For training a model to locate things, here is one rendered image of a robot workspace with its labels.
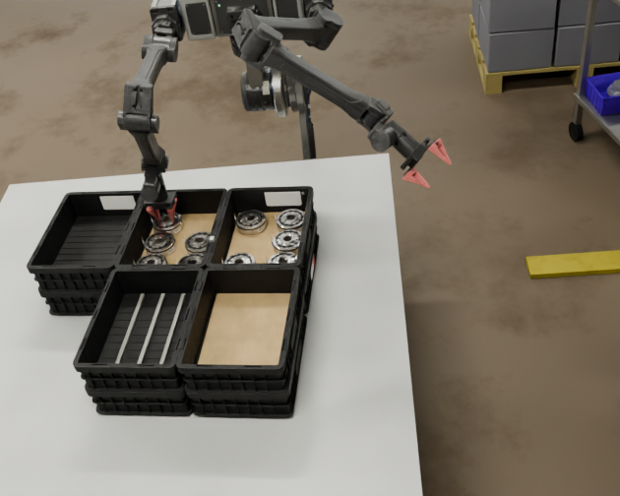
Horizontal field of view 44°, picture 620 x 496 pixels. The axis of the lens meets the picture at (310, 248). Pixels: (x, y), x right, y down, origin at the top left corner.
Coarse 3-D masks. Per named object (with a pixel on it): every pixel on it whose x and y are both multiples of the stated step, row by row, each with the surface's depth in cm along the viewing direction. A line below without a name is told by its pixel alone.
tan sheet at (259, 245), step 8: (272, 216) 271; (272, 224) 267; (264, 232) 265; (272, 232) 264; (232, 240) 263; (240, 240) 263; (248, 240) 262; (256, 240) 262; (264, 240) 262; (232, 248) 260; (240, 248) 260; (248, 248) 259; (256, 248) 259; (264, 248) 259; (272, 248) 258; (256, 256) 256; (264, 256) 256
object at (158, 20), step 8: (152, 8) 248; (160, 8) 248; (168, 8) 248; (176, 8) 249; (152, 16) 250; (160, 16) 247; (168, 16) 248; (176, 16) 249; (152, 24) 249; (160, 24) 244; (168, 24) 246; (176, 24) 249; (176, 32) 250
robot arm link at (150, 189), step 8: (168, 160) 256; (144, 168) 255; (152, 168) 256; (160, 168) 256; (152, 176) 252; (144, 184) 249; (152, 184) 250; (144, 192) 251; (152, 192) 251; (152, 200) 253
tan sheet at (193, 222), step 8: (184, 216) 277; (192, 216) 276; (200, 216) 276; (208, 216) 275; (184, 224) 273; (192, 224) 272; (200, 224) 272; (208, 224) 271; (152, 232) 272; (184, 232) 270; (192, 232) 269; (176, 240) 267; (176, 248) 264; (184, 248) 263; (168, 256) 261; (176, 256) 261
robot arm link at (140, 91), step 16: (144, 48) 238; (160, 48) 237; (176, 48) 244; (144, 64) 226; (160, 64) 234; (144, 80) 216; (128, 96) 213; (144, 96) 213; (128, 112) 213; (144, 112) 214; (128, 128) 216; (144, 128) 216
